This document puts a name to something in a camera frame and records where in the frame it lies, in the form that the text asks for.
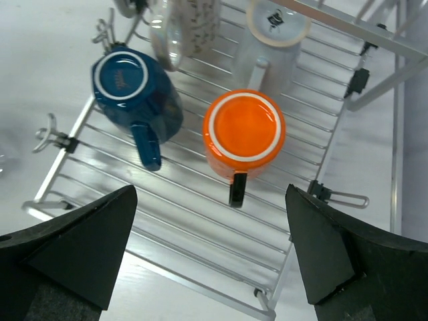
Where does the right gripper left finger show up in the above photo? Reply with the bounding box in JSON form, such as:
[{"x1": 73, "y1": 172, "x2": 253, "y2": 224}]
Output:
[{"x1": 1, "y1": 185, "x2": 138, "y2": 320}]

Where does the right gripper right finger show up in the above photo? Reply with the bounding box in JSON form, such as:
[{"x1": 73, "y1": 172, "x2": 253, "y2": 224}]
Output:
[{"x1": 285, "y1": 185, "x2": 427, "y2": 320}]

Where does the orange plastic mug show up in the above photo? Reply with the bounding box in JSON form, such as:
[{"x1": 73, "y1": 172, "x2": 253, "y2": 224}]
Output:
[{"x1": 202, "y1": 89, "x2": 286, "y2": 208}]

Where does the dark blue cup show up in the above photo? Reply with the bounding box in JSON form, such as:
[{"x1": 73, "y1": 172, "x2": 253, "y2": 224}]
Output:
[{"x1": 91, "y1": 46, "x2": 184, "y2": 171}]

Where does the light blue footed cup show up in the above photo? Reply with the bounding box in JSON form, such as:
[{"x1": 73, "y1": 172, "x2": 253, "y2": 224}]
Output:
[{"x1": 231, "y1": 1, "x2": 312, "y2": 96}]

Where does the patterned white mug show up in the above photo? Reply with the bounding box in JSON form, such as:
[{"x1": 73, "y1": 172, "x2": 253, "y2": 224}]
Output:
[{"x1": 148, "y1": 0, "x2": 221, "y2": 72}]

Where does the metal wire dish rack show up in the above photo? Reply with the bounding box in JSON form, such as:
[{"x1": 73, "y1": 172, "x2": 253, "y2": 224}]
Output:
[{"x1": 23, "y1": 1, "x2": 427, "y2": 320}]

